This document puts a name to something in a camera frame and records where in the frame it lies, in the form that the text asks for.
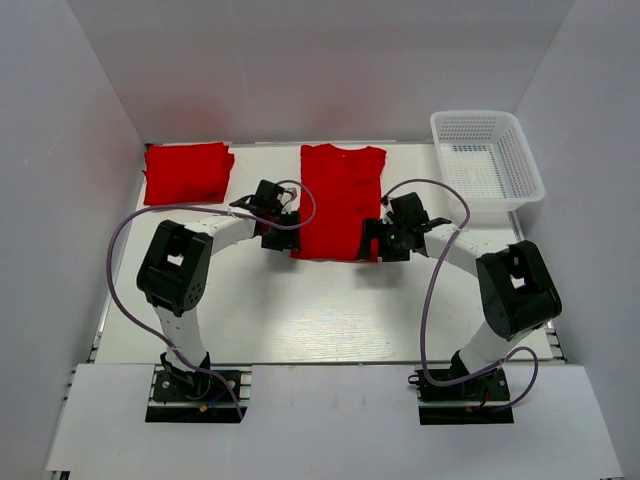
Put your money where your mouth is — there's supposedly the white plastic basket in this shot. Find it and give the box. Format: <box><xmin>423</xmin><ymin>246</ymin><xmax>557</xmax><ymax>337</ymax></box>
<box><xmin>430</xmin><ymin>110</ymin><xmax>545</xmax><ymax>215</ymax></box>

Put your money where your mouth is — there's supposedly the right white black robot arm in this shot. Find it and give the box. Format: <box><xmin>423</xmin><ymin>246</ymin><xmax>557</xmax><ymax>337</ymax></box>
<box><xmin>356</xmin><ymin>193</ymin><xmax>562</xmax><ymax>389</ymax></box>

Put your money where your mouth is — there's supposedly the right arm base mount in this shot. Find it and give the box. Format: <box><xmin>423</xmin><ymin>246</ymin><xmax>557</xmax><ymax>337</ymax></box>
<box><xmin>407</xmin><ymin>369</ymin><xmax>514</xmax><ymax>426</ymax></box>

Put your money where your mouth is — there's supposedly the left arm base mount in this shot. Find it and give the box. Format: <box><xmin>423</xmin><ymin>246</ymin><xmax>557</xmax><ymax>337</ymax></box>
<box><xmin>145</xmin><ymin>366</ymin><xmax>242</xmax><ymax>425</ymax></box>

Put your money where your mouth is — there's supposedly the folded red t shirt stack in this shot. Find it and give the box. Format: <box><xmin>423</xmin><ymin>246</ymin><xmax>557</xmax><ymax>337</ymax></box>
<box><xmin>143</xmin><ymin>142</ymin><xmax>235</xmax><ymax>206</ymax></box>

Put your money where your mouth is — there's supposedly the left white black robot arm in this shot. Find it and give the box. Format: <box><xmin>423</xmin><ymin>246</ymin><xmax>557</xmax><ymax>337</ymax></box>
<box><xmin>136</xmin><ymin>180</ymin><xmax>301</xmax><ymax>386</ymax></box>

